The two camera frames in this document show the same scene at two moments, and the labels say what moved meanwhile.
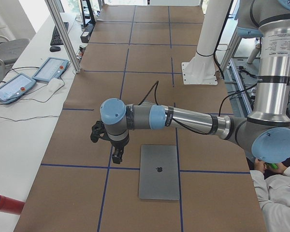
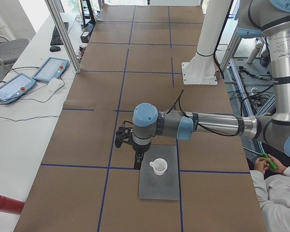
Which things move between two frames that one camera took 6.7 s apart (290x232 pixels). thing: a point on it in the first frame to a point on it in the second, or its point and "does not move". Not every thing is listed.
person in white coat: x=278 y=193 does not move
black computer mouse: x=53 y=49 does not move
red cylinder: x=3 y=203 does not move
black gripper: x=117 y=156 to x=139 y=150
